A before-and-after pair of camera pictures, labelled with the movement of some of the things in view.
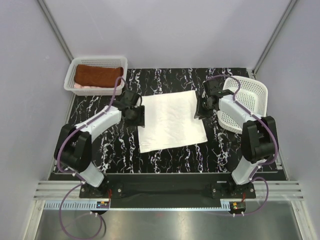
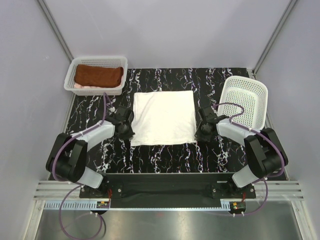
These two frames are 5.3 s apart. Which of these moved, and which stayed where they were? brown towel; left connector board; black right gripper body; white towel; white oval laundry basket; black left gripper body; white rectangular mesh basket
Moved: black right gripper body; white towel; black left gripper body
Stayed: white rectangular mesh basket; left connector board; brown towel; white oval laundry basket
